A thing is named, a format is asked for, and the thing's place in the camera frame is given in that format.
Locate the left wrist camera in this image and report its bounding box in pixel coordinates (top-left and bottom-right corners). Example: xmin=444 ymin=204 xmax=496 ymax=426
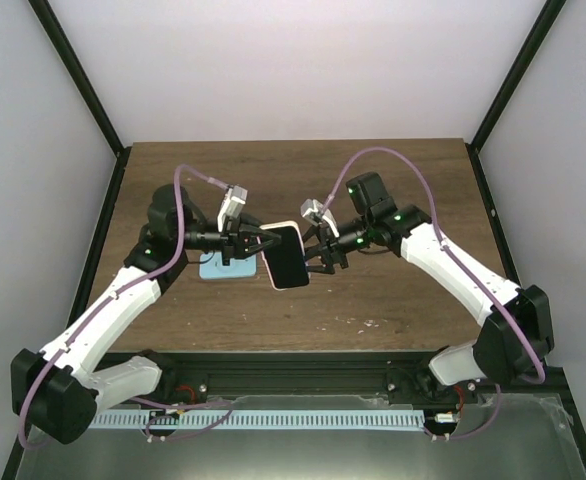
xmin=216 ymin=185 xmax=248 ymax=232

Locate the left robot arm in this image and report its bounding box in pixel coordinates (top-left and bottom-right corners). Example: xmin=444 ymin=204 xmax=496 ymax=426
xmin=10 ymin=184 xmax=281 ymax=444

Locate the phone with black screen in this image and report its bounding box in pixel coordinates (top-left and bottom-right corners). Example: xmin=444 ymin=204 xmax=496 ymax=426
xmin=263 ymin=225 xmax=310 ymax=289

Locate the light blue cable duct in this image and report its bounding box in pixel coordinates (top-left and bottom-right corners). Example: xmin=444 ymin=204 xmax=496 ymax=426
xmin=90 ymin=409 xmax=425 ymax=432

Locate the right black frame post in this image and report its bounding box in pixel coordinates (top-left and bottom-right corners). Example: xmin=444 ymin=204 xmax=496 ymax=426
xmin=470 ymin=0 xmax=568 ymax=151

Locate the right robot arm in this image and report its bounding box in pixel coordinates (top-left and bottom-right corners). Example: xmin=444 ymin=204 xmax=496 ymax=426
xmin=300 ymin=172 xmax=554 ymax=403

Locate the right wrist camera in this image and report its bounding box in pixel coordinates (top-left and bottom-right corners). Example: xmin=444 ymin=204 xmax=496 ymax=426
xmin=300 ymin=199 xmax=340 ymax=238

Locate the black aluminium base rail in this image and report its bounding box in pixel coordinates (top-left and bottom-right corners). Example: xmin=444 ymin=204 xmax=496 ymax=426
xmin=166 ymin=351 xmax=461 ymax=407

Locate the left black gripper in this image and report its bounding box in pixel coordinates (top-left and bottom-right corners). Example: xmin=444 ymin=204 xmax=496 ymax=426
xmin=180 ymin=214 xmax=284 ymax=267

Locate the black frame post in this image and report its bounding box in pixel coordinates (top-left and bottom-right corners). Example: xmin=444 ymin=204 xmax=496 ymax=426
xmin=26 ymin=0 xmax=133 ymax=156
xmin=470 ymin=0 xmax=568 ymax=151

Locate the beige phone case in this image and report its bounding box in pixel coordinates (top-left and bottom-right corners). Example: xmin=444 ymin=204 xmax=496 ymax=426
xmin=258 ymin=219 xmax=312 ymax=291

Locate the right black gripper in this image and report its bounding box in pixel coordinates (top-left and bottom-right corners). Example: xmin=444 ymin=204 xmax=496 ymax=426
xmin=290 ymin=214 xmax=372 ymax=275

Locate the light blue phone case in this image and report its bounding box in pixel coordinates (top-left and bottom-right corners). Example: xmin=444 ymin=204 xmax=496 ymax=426
xmin=198 ymin=252 xmax=257 ymax=280

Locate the left black frame post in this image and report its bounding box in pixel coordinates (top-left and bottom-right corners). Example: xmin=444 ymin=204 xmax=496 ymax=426
xmin=26 ymin=0 xmax=133 ymax=156

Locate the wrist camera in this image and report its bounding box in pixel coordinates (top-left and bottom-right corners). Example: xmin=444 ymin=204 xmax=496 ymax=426
xmin=216 ymin=185 xmax=248 ymax=232
xmin=300 ymin=199 xmax=340 ymax=238

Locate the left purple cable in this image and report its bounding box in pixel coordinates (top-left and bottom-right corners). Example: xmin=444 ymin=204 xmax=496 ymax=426
xmin=16 ymin=166 xmax=229 ymax=449

